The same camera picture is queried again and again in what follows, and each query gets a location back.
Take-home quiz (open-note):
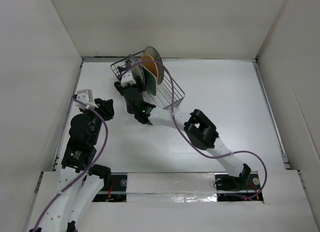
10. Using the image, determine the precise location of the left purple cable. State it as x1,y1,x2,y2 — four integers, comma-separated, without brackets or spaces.
29,96,110,230

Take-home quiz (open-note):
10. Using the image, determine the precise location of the beige plate with tree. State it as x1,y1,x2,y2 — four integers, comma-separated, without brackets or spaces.
143,46,164,85

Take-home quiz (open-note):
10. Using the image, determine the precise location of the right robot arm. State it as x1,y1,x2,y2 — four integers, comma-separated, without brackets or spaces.
114,82,251,188

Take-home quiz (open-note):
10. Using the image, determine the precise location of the light green rectangular plate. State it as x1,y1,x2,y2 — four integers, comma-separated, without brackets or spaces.
144,69,157,96

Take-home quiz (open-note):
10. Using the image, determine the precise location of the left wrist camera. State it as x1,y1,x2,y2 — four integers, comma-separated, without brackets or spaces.
74,89,98,110

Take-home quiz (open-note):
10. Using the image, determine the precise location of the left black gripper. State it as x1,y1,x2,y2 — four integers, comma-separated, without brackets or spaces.
80,98,114,144

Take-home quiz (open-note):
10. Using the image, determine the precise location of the woven bamboo round plate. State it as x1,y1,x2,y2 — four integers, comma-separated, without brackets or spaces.
141,54,159,78

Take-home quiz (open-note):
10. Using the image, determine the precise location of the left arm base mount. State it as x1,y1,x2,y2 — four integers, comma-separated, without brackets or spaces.
93,173,128,202

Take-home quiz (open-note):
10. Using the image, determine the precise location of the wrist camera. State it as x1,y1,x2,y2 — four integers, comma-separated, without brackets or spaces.
74,89,98,110
120,70,136,87

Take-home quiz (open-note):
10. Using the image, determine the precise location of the grey wire dish rack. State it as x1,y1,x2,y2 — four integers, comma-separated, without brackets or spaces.
110,50,185,110

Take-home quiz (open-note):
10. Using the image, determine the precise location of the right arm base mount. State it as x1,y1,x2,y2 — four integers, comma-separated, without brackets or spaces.
213,173,264,202

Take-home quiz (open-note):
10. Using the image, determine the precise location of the blue floral white plate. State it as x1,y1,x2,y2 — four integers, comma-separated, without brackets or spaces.
125,54,140,76

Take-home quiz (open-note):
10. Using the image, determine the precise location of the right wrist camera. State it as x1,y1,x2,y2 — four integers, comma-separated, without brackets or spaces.
120,70,136,87

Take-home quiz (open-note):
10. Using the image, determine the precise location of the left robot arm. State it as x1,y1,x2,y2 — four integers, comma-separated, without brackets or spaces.
31,93,115,231

